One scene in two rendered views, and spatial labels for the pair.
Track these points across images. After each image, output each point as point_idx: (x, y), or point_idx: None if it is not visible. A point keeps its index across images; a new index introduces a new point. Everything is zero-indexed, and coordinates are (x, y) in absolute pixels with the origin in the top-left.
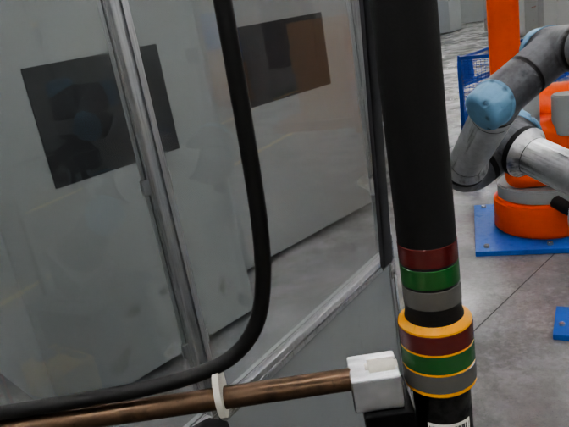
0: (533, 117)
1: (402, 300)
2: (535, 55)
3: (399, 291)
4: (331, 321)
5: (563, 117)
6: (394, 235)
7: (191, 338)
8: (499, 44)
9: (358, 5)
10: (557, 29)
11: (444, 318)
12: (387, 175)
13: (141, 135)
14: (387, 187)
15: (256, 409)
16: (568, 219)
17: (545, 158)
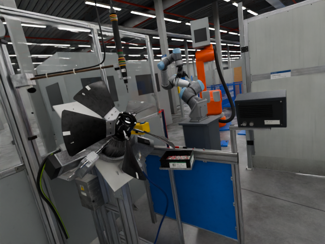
0: (208, 97)
1: (175, 141)
2: (168, 57)
3: (174, 140)
4: (143, 121)
5: (215, 97)
6: (176, 129)
7: None
8: (200, 80)
9: (150, 58)
10: (171, 53)
11: (121, 56)
12: (178, 118)
13: (102, 71)
14: (177, 120)
15: None
16: (175, 85)
17: (178, 81)
